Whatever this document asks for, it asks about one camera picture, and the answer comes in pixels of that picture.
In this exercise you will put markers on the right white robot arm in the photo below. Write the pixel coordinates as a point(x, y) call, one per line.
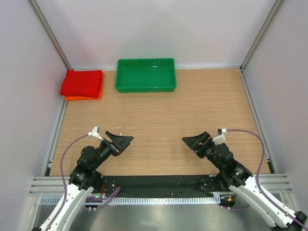
point(238, 179)

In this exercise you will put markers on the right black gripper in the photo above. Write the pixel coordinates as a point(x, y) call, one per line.
point(193, 141)

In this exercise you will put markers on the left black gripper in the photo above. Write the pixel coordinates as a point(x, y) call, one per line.
point(121, 142)

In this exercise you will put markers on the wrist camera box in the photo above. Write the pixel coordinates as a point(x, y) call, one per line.
point(220, 138)
point(96, 133)

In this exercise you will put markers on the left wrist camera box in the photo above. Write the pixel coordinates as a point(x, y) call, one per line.
point(96, 133)

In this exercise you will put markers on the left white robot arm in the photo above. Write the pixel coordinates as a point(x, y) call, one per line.
point(83, 179)

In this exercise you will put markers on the aluminium front rail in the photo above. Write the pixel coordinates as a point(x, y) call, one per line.
point(274, 183)

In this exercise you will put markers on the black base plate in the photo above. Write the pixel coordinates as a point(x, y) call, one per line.
point(181, 186)

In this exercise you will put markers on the aluminium frame post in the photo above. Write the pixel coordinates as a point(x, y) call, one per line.
point(262, 32)
point(45, 25)

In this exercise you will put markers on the red t shirt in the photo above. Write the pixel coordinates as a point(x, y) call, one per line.
point(81, 83)

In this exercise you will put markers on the right aluminium frame post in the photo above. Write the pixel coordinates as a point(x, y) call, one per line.
point(262, 32)

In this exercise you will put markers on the left aluminium frame post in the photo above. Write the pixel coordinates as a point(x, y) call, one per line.
point(45, 25)

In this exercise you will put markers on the white slotted cable duct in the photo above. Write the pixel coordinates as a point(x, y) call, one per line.
point(53, 200)

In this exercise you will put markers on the folded orange t shirt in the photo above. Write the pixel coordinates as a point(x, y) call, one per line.
point(96, 95)

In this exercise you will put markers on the green plastic tray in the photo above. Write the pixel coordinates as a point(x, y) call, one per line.
point(146, 75)

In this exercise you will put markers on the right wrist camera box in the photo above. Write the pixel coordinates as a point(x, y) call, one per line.
point(220, 138)

